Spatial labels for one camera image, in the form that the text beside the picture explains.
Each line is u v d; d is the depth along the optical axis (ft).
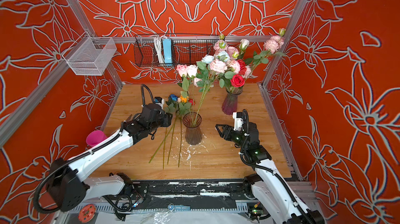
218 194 2.40
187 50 3.20
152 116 1.98
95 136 2.44
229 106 3.32
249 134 1.89
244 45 2.67
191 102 3.37
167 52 2.97
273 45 2.38
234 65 2.22
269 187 1.60
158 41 2.87
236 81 2.07
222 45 2.20
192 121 2.59
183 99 3.39
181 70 2.26
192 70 2.21
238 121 2.32
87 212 2.17
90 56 3.03
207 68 2.27
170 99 3.40
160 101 2.35
